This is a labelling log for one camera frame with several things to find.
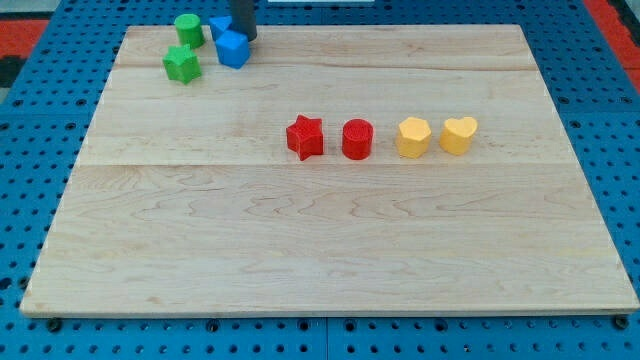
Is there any yellow heart block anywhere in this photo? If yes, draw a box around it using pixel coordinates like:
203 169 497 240
439 117 478 156

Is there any red star block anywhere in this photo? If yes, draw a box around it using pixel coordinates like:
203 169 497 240
286 114 324 161

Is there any dark cylindrical robot pusher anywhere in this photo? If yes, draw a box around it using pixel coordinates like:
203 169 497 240
228 0 257 42

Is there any light wooden board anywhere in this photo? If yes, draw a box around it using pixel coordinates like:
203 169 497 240
21 25 639 318

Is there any blue block behind pusher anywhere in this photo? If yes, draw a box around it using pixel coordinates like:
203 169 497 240
208 16 232 41

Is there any green cylinder block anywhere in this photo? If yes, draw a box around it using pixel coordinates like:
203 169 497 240
174 13 205 49

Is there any green star block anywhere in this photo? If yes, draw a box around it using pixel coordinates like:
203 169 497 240
162 44 202 84

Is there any red cylinder block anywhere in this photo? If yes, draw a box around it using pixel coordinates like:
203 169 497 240
342 119 374 160

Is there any blue cube block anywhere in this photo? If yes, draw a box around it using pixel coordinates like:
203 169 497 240
215 30 250 69

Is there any yellow hexagon block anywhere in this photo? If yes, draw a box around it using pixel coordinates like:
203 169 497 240
395 117 432 159

